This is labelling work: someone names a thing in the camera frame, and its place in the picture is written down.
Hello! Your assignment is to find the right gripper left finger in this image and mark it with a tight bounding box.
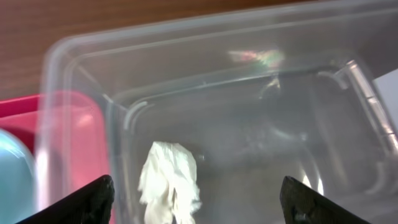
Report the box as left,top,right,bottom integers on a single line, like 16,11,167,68
17,175,115,224

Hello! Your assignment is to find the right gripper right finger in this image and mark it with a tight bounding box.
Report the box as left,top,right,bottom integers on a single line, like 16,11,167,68
279,176,369,224

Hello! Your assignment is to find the white tissue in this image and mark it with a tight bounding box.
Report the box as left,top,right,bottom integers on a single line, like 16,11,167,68
137,141,201,224

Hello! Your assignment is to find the light blue plate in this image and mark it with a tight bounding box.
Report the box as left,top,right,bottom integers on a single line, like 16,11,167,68
1,129,37,223

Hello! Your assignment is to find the red plastic tray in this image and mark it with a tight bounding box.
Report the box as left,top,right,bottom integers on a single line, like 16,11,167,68
1,91,109,213

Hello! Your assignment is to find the clear plastic bin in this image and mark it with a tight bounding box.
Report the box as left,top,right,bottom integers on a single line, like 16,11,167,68
35,1,397,223

